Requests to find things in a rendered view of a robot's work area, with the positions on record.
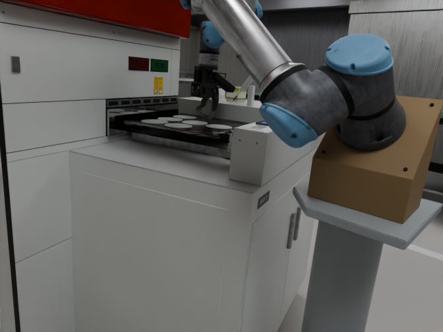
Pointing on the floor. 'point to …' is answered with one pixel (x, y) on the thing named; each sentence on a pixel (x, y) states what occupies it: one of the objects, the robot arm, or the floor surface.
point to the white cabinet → (184, 250)
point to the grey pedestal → (350, 259)
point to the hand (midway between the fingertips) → (209, 118)
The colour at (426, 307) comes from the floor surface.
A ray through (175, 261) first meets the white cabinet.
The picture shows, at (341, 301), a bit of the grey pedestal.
